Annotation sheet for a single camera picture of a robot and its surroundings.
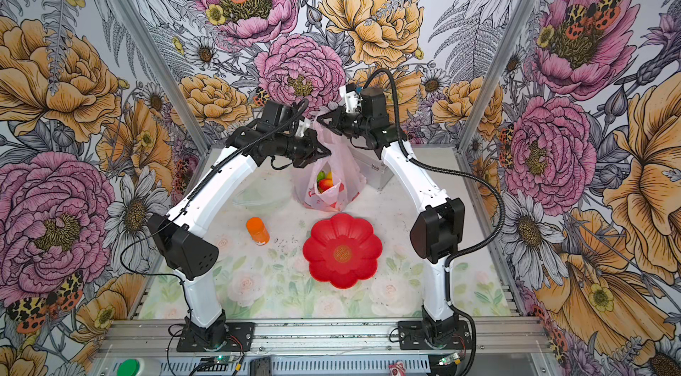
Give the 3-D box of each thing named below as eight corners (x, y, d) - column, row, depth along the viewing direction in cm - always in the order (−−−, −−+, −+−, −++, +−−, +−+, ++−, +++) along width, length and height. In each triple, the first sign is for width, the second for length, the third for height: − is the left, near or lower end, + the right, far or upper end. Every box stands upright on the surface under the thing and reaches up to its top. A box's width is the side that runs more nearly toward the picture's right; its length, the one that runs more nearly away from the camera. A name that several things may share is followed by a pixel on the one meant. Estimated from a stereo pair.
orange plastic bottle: (251, 245, 94) (243, 232, 87) (255, 229, 98) (247, 216, 91) (268, 245, 94) (261, 232, 87) (271, 229, 98) (265, 216, 91)
